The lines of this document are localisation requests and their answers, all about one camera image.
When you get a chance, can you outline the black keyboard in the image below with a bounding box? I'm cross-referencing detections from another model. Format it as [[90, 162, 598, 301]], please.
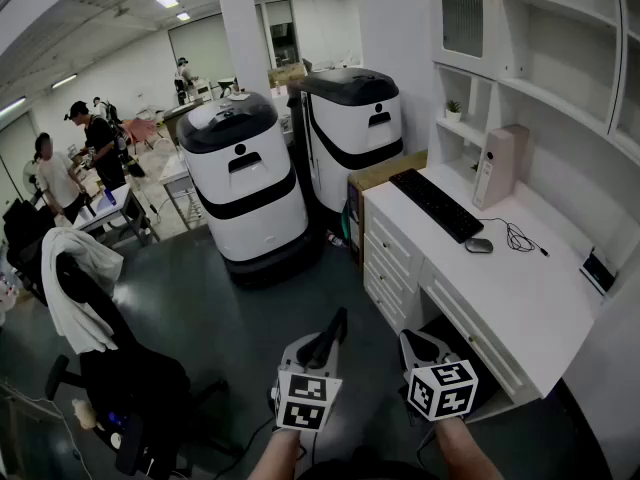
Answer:
[[388, 167, 485, 245]]

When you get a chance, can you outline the person's right forearm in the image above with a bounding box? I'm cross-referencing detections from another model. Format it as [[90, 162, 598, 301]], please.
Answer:
[[434, 416, 506, 480]]

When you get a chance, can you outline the white cloth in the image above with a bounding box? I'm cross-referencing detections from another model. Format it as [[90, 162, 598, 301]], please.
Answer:
[[40, 227, 125, 355]]

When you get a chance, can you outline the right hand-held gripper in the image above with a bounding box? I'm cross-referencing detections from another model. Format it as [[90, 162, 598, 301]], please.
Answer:
[[398, 328, 480, 422]]

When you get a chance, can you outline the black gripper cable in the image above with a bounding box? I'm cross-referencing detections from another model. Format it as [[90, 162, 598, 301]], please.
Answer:
[[416, 426, 437, 465], [298, 431, 322, 472]]

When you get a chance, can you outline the black office chair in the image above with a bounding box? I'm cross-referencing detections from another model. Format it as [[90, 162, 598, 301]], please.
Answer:
[[1, 198, 57, 305], [43, 252, 237, 480]]

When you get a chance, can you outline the white work table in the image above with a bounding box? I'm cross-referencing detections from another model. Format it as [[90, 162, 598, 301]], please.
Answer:
[[73, 182, 162, 248], [158, 152, 202, 230]]

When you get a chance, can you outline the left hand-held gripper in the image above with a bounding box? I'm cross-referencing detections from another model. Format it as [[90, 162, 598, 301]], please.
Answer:
[[271, 306, 349, 434]]

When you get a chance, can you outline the beige plush toy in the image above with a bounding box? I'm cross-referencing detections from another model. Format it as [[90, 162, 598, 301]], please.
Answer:
[[71, 398, 100, 430]]

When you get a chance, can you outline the pale pink desktop tower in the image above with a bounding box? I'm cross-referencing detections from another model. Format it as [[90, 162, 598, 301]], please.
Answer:
[[472, 123, 532, 212]]

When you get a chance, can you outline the pink chair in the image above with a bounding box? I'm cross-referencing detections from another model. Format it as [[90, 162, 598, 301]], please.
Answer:
[[121, 117, 159, 150]]

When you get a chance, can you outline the ribbed glass cabinet door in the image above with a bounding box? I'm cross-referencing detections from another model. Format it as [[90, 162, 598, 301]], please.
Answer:
[[432, 0, 502, 81]]

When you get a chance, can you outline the white hutch shelf unit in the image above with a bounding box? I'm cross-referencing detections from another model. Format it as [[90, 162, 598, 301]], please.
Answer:
[[429, 0, 640, 189]]

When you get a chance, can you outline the person's black clothing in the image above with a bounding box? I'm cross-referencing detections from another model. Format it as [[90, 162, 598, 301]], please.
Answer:
[[294, 459, 442, 480]]

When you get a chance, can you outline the person's left forearm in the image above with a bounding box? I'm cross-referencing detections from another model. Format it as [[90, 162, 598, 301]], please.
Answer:
[[247, 427, 304, 480]]

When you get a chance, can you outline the white and black delivery robot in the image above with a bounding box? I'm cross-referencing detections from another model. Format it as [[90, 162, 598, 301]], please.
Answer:
[[175, 91, 325, 288], [286, 67, 405, 220]]

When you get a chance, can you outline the brown cardboard box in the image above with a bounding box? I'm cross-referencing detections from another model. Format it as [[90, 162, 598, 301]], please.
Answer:
[[346, 149, 429, 269]]

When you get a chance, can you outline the white standing fan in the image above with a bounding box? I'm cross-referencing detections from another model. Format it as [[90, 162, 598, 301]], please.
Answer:
[[21, 159, 42, 205]]

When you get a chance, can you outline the white box with dark panel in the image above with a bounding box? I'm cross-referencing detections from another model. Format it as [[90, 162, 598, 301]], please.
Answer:
[[579, 246, 619, 297]]

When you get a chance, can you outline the white desk with drawers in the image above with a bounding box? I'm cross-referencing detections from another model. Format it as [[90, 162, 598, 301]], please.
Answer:
[[360, 161, 631, 425]]

